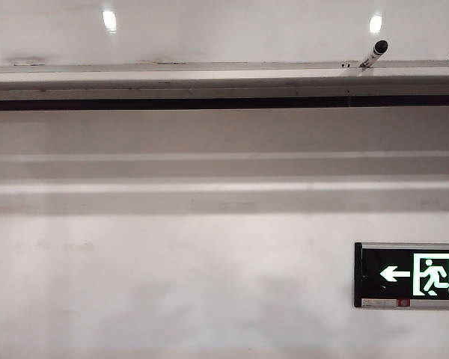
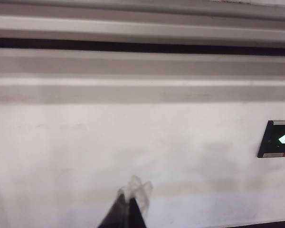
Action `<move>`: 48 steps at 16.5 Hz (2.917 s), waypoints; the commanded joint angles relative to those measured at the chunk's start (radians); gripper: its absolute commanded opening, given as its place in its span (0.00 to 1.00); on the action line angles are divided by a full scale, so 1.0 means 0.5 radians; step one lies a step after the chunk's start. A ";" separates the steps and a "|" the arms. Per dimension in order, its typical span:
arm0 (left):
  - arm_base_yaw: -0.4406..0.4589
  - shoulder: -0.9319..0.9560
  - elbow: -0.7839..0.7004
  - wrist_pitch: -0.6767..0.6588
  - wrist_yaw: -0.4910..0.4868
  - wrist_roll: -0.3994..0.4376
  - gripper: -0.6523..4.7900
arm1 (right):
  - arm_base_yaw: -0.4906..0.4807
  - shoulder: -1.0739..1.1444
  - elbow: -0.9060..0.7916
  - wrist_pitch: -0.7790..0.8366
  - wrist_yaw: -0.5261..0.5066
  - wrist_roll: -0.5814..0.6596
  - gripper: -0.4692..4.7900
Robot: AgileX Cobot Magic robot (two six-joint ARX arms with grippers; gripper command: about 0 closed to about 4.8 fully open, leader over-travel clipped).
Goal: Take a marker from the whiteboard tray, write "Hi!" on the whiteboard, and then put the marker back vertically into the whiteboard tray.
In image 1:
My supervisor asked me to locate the white whiteboard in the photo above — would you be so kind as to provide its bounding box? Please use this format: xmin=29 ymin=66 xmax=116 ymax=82
xmin=0 ymin=0 xmax=449 ymax=68

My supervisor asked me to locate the aluminium whiteboard tray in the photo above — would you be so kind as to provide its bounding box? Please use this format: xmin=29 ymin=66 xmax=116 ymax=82
xmin=0 ymin=59 xmax=449 ymax=112

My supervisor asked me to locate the green illuminated exit sign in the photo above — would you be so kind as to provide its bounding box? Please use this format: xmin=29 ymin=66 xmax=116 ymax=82
xmin=353 ymin=242 xmax=449 ymax=310

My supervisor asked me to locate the white marker with black cap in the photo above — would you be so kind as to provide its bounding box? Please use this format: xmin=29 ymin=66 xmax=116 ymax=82
xmin=358 ymin=38 xmax=390 ymax=70

